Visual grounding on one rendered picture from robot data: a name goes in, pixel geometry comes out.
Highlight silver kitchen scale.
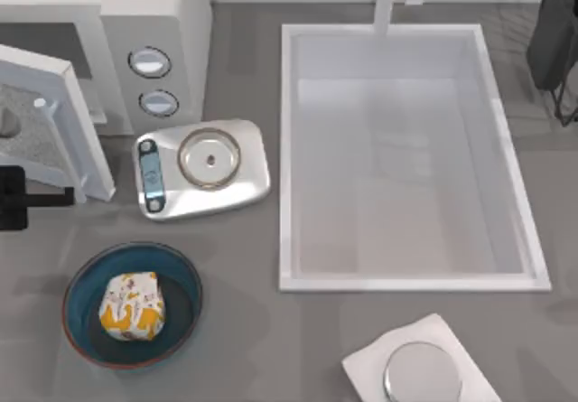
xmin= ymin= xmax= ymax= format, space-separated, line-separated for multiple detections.
xmin=132 ymin=117 xmax=272 ymax=222

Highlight white sink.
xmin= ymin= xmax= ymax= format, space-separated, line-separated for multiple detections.
xmin=278 ymin=23 xmax=553 ymax=293

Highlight round microwave knob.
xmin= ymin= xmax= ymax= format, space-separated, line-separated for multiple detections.
xmin=137 ymin=89 xmax=180 ymax=117
xmin=127 ymin=46 xmax=172 ymax=79

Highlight pale microwave oven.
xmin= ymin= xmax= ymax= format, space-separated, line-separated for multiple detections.
xmin=0 ymin=0 xmax=213 ymax=137

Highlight tall white tap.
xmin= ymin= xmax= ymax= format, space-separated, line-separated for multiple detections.
xmin=372 ymin=0 xmax=400 ymax=37

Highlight blue bowl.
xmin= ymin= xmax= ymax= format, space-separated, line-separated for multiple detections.
xmin=61 ymin=241 xmax=203 ymax=370

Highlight pale microwave door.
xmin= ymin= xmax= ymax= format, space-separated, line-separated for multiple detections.
xmin=0 ymin=43 xmax=116 ymax=204

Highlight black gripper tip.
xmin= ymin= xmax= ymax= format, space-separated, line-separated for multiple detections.
xmin=0 ymin=165 xmax=75 ymax=232

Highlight black folding rack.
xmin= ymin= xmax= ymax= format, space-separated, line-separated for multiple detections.
xmin=527 ymin=0 xmax=578 ymax=127

